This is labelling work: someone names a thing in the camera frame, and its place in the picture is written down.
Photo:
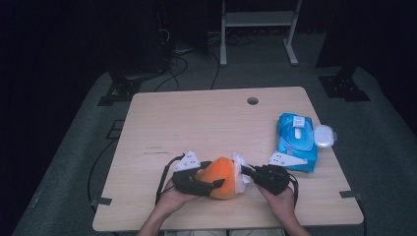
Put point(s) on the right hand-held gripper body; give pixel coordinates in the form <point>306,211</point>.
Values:
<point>272,182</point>

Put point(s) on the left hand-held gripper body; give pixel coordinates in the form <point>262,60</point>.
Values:
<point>188,183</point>

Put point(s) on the orange plush toy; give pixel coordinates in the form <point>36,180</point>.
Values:
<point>219,173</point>

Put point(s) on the white wet wipe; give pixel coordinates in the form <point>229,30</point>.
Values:
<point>241,183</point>

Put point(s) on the blue wet wipe pack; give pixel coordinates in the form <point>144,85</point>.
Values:
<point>296,137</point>

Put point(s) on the person's right hand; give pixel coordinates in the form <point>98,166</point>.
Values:
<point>280,201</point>

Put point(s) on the person's left hand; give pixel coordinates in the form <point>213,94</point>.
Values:
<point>173,201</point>

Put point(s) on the grey tape strip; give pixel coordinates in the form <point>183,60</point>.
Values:
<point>350,194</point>
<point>102,201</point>

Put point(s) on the black tape square outline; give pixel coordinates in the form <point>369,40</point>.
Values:
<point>115,129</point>

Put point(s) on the black stand base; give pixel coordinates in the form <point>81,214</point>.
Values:
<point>123,90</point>
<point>344,87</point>

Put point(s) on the dark equipment cabinet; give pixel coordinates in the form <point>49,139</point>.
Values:
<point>137,36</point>

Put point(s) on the white metal stand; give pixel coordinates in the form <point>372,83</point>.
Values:
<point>259,19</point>

